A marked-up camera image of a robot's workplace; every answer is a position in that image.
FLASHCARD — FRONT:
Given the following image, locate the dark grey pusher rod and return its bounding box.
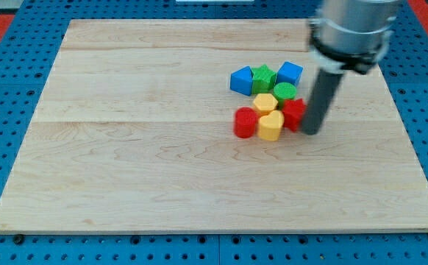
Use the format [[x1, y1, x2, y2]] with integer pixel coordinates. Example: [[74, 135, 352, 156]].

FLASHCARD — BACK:
[[301, 68, 344, 135]]

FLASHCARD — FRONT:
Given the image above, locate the yellow heart block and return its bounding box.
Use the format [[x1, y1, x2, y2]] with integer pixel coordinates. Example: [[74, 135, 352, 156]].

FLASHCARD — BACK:
[[257, 110, 285, 141]]

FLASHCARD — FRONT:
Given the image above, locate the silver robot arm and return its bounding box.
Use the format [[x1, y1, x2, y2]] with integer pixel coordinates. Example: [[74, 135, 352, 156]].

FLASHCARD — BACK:
[[301, 0, 401, 135]]

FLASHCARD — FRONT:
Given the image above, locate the yellow hexagon block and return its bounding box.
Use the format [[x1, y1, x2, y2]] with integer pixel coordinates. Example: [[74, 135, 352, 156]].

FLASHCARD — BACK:
[[252, 93, 278, 116]]

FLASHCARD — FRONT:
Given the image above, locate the blue cube block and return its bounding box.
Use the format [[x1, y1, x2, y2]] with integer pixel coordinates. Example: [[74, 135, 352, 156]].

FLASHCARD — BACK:
[[276, 61, 303, 87]]

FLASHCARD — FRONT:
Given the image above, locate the red star block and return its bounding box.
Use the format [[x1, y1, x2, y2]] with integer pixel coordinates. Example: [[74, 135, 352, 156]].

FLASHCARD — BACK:
[[282, 99, 307, 132]]

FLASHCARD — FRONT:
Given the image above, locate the green cylinder block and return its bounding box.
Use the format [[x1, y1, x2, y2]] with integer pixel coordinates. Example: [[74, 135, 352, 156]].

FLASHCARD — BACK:
[[273, 82, 297, 108]]

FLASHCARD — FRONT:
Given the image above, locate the green star block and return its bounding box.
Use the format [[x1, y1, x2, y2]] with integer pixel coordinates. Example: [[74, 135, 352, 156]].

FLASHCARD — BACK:
[[252, 64, 277, 94]]

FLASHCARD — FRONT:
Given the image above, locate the blue triangular prism block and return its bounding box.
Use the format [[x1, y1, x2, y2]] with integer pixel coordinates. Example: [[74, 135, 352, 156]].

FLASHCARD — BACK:
[[229, 66, 253, 96]]

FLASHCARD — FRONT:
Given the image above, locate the red cylinder block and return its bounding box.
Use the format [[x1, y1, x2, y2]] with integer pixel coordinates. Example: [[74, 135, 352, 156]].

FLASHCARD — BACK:
[[233, 107, 258, 138]]

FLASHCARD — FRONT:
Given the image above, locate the wooden board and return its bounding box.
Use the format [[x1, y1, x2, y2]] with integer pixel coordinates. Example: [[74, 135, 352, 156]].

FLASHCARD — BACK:
[[0, 19, 428, 235]]

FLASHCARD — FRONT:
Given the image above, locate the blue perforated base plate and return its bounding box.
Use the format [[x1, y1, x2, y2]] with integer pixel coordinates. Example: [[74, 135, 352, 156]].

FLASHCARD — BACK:
[[0, 0, 428, 264]]

